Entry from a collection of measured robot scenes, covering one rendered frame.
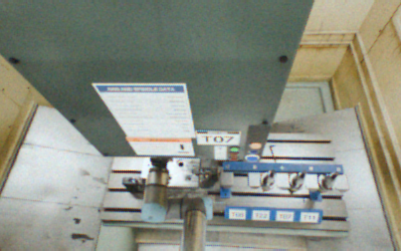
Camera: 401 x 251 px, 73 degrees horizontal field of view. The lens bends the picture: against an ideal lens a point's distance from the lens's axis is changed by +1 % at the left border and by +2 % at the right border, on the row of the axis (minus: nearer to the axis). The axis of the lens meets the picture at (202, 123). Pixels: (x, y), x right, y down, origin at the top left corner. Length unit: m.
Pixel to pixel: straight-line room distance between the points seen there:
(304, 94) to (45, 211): 1.87
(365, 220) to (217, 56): 1.36
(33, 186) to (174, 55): 1.56
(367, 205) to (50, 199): 1.72
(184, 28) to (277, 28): 0.12
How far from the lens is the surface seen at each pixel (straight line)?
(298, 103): 2.09
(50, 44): 0.45
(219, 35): 0.37
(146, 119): 0.56
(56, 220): 1.81
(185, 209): 0.96
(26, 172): 1.90
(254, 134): 0.60
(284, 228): 1.43
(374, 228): 1.62
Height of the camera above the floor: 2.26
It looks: 60 degrees down
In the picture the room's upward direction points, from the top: 7 degrees counter-clockwise
